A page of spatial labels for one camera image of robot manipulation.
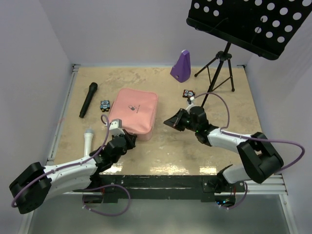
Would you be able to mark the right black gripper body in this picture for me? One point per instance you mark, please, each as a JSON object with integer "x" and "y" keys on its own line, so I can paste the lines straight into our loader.
{"x": 188, "y": 125}

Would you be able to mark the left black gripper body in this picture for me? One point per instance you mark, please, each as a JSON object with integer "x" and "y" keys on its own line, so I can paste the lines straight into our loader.
{"x": 115, "y": 159}

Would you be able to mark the pink medicine kit case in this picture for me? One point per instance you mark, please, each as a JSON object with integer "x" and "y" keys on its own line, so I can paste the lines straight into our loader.
{"x": 137, "y": 111}

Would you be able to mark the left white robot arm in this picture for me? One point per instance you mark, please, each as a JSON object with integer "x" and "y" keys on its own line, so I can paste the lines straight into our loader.
{"x": 38, "y": 183}

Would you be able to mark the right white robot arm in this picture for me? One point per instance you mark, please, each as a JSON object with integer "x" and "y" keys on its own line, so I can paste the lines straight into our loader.
{"x": 258, "y": 156}

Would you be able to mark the owl pattern block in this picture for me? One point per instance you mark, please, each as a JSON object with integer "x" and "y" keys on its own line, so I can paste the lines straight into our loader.
{"x": 188, "y": 93}

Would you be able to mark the white tube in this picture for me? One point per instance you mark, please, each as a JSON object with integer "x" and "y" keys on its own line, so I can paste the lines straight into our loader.
{"x": 88, "y": 138}

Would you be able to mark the blue owl block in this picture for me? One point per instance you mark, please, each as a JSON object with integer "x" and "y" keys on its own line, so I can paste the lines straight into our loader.
{"x": 105, "y": 105}

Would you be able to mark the purple metronome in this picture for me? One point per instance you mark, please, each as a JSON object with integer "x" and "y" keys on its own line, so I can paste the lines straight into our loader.
{"x": 181, "y": 71}

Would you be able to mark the black microphone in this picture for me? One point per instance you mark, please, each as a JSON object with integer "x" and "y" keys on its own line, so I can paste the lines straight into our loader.
{"x": 92, "y": 89}

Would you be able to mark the black music stand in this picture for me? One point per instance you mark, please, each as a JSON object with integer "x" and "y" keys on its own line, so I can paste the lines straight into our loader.
{"x": 262, "y": 27}

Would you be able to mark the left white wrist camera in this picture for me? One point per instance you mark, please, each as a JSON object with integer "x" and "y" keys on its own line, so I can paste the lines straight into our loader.
{"x": 115, "y": 127}

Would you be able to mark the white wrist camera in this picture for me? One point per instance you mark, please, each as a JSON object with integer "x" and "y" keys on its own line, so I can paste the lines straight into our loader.
{"x": 190, "y": 102}
{"x": 115, "y": 127}

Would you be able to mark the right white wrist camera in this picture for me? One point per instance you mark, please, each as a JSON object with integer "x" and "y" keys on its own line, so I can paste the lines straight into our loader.
{"x": 190, "y": 102}

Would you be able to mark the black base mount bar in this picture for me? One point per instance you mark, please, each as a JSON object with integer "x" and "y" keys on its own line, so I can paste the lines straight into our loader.
{"x": 205, "y": 188}

